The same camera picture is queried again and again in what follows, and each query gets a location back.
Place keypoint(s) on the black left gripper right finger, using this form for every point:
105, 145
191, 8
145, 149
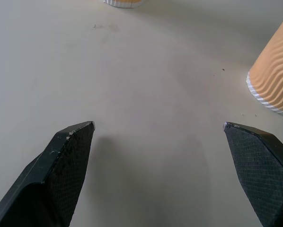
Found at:
259, 170

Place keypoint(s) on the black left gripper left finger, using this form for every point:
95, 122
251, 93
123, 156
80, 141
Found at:
49, 179

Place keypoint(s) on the orange ribbed paper cup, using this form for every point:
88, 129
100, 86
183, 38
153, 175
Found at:
125, 2
275, 71

